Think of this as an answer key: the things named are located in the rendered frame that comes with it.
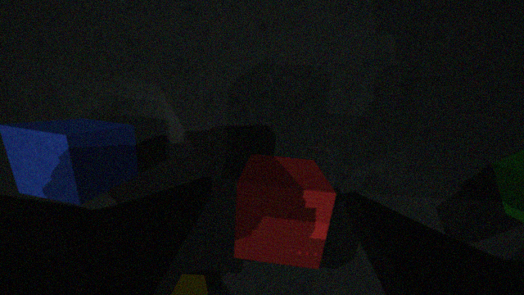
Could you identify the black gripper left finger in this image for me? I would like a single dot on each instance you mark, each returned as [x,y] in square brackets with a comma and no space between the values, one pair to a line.
[124,249]

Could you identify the red block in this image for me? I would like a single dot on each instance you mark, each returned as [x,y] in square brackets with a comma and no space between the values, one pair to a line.
[283,209]

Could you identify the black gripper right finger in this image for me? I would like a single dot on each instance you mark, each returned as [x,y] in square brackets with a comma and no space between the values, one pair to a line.
[410,258]

